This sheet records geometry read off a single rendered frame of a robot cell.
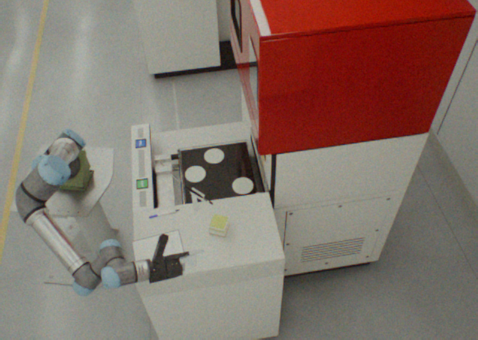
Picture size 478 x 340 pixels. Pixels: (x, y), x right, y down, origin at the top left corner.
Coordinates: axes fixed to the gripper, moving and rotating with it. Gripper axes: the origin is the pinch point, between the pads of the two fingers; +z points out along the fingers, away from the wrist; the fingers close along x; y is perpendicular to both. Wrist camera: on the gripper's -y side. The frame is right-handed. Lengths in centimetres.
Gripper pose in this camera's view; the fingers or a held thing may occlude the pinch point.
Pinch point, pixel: (198, 252)
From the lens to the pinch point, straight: 181.7
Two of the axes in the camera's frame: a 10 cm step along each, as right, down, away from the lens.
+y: 2.4, 9.4, -2.3
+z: 8.9, -1.2, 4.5
